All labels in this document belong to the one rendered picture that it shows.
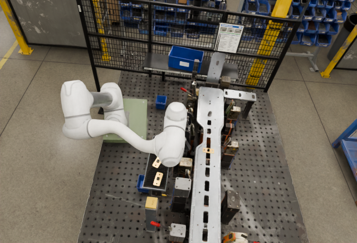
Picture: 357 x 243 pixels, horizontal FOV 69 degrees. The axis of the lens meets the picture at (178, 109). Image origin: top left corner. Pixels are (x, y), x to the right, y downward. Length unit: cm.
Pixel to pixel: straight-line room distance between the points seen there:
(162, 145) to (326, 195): 252
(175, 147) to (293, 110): 298
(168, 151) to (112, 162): 116
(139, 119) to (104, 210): 75
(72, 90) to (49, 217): 171
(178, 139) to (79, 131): 57
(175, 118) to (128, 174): 108
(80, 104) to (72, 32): 273
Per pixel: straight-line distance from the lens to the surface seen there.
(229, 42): 247
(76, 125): 145
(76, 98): 145
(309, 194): 328
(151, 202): 156
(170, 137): 112
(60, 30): 416
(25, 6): 415
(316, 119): 399
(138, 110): 222
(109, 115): 200
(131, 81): 279
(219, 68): 229
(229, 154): 203
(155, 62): 249
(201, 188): 179
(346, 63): 478
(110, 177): 215
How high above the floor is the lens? 262
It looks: 49 degrees down
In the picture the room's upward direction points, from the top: 7 degrees clockwise
